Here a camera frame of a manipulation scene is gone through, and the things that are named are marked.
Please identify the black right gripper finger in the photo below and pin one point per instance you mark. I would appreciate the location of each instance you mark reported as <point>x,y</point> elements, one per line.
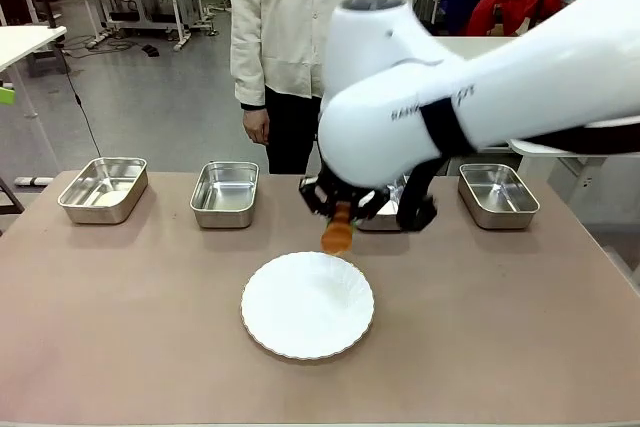
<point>369,201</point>
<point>312,197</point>

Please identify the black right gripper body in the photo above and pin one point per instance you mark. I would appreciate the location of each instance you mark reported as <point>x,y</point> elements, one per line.
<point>336,189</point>

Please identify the golden brown bread roll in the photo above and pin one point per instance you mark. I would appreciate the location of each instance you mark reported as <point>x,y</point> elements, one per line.
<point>337,236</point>

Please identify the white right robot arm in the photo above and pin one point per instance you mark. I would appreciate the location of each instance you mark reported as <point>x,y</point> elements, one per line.
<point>380,122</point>

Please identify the person's right forearm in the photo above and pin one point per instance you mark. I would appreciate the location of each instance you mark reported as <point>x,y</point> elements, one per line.
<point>249,77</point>

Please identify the steel rectangular container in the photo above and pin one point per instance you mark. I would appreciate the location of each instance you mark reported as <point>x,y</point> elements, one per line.
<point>225,194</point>
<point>382,223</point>
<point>497,197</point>
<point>102,192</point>

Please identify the person's right hand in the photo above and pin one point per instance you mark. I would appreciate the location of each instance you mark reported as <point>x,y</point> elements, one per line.
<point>257,127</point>

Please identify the person's black trousers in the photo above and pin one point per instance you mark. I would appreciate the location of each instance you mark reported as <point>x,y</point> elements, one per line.
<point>292,137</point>

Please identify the white scalloped plate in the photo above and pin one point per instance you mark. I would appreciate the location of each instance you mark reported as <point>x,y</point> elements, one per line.
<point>307,304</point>

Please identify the person's cream shirt torso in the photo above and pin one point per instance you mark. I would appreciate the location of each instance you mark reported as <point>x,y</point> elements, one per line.
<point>280,22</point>

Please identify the black floor object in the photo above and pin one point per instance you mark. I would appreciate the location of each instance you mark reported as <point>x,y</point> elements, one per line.
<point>150,50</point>

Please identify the white floor power strip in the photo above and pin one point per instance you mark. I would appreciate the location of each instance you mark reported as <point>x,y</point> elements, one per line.
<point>98,40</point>

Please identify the green clamp piece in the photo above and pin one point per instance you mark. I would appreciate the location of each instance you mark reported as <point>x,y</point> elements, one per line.
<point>6,95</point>

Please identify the white side table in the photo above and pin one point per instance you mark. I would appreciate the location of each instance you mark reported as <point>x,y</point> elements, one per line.
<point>25,42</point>

